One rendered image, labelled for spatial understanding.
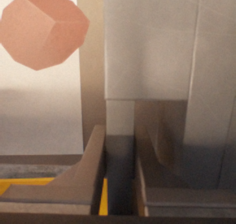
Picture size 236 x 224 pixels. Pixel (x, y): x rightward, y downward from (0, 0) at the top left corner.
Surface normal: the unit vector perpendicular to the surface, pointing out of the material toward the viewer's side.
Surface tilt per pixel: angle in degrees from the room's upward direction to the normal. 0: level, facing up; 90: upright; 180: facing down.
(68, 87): 0
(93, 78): 0
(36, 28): 11
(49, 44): 38
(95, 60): 0
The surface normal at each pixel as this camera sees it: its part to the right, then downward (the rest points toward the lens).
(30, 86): -0.02, 0.25
